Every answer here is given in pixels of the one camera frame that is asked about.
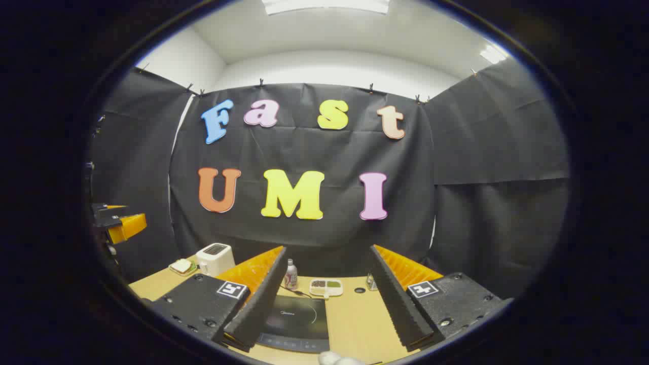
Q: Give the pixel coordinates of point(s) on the white divided bean dish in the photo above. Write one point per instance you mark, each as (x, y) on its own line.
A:
(326, 287)

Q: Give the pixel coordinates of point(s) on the ceiling light panel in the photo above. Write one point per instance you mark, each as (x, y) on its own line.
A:
(493, 53)
(324, 5)

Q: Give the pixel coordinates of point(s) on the small green plate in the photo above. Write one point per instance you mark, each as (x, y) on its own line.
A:
(188, 272)

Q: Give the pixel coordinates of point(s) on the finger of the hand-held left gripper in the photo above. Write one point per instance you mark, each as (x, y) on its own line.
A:
(107, 207)
(127, 227)

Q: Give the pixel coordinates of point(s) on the toy bread slice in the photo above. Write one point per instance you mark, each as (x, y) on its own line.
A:
(181, 265)

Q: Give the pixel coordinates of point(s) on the silver drink bottle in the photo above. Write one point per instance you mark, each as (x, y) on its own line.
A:
(291, 276)

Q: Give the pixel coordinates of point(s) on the black induction cooktop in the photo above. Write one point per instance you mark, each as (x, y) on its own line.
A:
(299, 319)

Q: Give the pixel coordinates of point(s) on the white toaster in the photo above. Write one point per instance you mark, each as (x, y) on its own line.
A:
(215, 261)

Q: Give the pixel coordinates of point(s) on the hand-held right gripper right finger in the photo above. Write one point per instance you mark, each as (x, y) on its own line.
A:
(395, 299)

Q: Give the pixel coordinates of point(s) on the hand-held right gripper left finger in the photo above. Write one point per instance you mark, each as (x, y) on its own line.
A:
(261, 304)

